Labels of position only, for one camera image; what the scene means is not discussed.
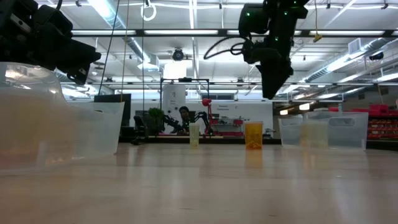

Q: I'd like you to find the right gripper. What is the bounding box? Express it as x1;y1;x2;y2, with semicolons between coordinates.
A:
242;37;295;100

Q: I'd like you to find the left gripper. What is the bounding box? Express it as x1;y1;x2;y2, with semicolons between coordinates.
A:
0;0;102;85

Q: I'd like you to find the large orange pill bottle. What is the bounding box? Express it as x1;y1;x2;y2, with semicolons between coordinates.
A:
244;121;264;151

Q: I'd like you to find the small pill bottle white cap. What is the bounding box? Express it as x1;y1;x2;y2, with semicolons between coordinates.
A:
188;123;200;149

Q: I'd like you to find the clear plastic bin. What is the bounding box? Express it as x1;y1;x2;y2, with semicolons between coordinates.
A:
0;61;125;175
278;111;369;151

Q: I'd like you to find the red storage bin shelf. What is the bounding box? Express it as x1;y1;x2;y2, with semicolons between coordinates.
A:
328;104;398;141

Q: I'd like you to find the black monitor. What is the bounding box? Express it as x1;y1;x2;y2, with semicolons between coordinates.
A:
93;93;132;138

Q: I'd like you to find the yellow hanging connector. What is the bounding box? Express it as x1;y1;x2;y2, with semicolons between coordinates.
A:
312;0;323;44

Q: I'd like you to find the red and white machine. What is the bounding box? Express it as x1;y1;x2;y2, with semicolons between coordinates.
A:
213;116;245;138

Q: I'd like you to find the white air vent box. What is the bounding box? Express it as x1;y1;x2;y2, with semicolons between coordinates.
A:
347;37;363;55

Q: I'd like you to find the person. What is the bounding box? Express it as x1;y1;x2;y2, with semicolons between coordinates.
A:
178;105;192;134

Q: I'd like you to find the green potted plant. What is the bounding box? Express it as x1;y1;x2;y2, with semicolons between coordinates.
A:
147;107;165;138

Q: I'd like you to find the white panel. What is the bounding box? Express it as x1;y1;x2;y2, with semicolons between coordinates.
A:
162;84;187;125

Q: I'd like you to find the LED light bar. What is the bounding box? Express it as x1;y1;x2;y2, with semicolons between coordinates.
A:
71;29;398;37

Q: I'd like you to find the silver ventilation duct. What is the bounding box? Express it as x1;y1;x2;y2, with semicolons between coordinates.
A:
88;0;161;71

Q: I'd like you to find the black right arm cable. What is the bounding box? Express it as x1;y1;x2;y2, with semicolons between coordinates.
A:
203;36;247;60

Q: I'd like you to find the black aluminium table frame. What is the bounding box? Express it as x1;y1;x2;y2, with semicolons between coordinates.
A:
119;136;398;150

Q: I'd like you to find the white cable loop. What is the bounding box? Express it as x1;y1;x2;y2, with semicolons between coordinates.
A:
140;0;158;22

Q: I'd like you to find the black station frame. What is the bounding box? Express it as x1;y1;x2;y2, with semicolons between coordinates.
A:
159;77;211;138

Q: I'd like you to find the round black camera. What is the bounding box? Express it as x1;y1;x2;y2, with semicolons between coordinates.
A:
172;48;185;62

